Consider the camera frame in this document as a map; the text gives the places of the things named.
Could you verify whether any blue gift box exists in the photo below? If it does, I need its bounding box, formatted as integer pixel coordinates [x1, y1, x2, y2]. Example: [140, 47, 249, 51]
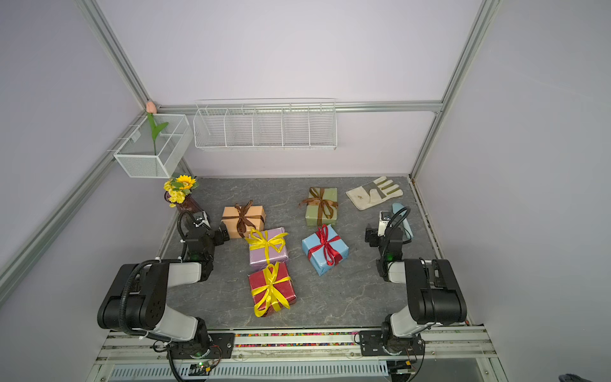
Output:
[302, 224, 349, 276]

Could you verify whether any red gift box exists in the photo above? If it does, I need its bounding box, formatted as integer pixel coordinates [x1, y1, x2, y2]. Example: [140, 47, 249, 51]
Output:
[247, 261, 298, 318]

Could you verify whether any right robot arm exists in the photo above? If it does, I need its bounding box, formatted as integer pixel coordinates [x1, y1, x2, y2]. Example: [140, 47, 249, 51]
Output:
[364, 227, 467, 343]

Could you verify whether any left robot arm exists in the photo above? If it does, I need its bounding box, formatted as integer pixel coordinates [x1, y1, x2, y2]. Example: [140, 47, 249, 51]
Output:
[97, 224, 229, 348]

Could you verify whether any orange gift box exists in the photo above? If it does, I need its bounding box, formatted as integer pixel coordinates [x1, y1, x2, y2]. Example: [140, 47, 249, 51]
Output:
[221, 204, 267, 240]

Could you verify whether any yellow ribbon on purple box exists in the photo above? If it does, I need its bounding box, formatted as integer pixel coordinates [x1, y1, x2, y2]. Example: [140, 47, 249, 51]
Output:
[244, 228, 290, 267]

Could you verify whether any purple gift box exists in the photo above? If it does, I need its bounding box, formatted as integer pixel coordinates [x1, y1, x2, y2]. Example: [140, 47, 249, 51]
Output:
[247, 227, 291, 269]

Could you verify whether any brown ribbon on green box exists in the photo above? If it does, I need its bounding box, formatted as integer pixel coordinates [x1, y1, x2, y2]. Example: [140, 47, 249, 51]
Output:
[298, 187, 340, 228]

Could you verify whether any light blue garden trowel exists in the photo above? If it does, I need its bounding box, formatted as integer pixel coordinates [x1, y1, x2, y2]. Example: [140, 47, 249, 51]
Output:
[391, 203, 413, 242]

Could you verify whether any dark glass vase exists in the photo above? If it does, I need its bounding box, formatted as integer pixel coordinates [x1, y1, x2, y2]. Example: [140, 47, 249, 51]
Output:
[164, 191, 204, 213]

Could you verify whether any white gardening glove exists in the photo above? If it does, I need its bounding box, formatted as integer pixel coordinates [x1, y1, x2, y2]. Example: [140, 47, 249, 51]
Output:
[346, 177, 404, 211]

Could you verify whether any yellow sunflower bouquet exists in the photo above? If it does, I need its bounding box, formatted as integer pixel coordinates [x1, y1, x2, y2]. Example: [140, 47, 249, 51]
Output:
[163, 175, 198, 198]

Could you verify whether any small white mesh basket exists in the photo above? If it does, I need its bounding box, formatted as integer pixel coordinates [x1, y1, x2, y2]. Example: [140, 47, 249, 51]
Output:
[114, 114, 193, 179]

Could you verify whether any artificial pink tulip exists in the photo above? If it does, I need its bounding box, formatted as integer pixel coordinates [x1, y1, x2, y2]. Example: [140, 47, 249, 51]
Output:
[146, 100, 169, 154]

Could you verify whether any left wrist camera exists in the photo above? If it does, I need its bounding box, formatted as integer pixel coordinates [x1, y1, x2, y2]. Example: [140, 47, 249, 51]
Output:
[193, 211, 211, 230]

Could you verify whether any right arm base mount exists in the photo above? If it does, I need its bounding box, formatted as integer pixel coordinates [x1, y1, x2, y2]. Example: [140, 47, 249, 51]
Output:
[353, 329, 426, 357]

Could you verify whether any long white wire basket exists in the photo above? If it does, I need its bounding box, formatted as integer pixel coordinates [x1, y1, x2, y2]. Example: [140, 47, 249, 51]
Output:
[193, 98, 337, 151]

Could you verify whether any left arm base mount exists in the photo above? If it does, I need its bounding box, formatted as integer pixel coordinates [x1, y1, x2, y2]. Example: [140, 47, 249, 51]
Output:
[168, 332, 235, 360]

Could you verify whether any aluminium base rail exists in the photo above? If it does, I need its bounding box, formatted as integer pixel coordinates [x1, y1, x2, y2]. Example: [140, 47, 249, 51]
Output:
[87, 326, 507, 381]

